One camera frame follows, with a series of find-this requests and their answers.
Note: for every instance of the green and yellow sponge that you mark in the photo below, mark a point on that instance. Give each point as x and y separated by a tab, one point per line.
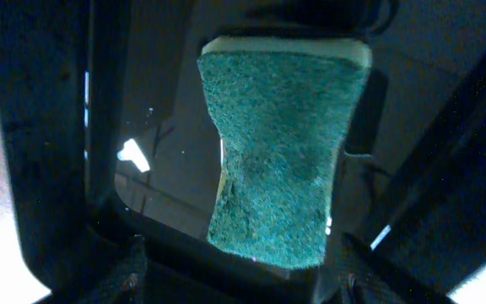
282	108

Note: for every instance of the small black tray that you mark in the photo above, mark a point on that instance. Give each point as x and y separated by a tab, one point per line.
107	135

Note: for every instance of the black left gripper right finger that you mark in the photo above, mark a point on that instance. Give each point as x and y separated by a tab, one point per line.
367	278

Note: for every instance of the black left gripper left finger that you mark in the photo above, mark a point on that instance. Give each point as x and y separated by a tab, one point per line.
115	278

